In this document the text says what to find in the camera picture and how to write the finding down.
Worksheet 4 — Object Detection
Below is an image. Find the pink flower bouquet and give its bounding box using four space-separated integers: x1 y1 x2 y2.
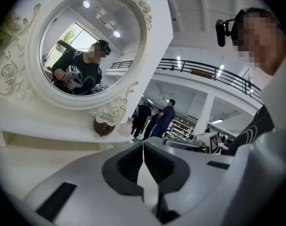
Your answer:
0 8 23 49

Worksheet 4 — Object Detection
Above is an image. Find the person's head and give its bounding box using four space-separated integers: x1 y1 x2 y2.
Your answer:
234 7 286 76

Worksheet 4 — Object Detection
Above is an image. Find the brown and white mug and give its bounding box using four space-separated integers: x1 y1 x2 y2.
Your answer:
93 115 116 137

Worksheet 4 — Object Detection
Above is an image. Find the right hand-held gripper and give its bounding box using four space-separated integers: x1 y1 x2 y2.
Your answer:
165 132 220 154

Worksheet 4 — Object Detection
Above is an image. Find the white vanity dressing table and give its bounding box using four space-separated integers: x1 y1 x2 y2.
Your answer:
0 2 143 190

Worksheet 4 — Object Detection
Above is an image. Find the pink glass bottle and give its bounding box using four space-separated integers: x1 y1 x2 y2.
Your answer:
118 118 134 136

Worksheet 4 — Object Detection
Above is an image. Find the black head camera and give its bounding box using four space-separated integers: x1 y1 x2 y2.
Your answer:
215 17 237 48

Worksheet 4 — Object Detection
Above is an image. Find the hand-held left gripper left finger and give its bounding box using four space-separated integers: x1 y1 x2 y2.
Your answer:
24 142 161 226

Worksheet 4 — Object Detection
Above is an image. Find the black balcony railing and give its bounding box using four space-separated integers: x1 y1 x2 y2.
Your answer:
156 58 263 103

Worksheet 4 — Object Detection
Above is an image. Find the person's black printed shirt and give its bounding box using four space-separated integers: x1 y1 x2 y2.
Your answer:
225 105 275 156

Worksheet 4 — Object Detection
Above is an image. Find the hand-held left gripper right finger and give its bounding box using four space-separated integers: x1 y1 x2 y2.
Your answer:
144 142 259 226

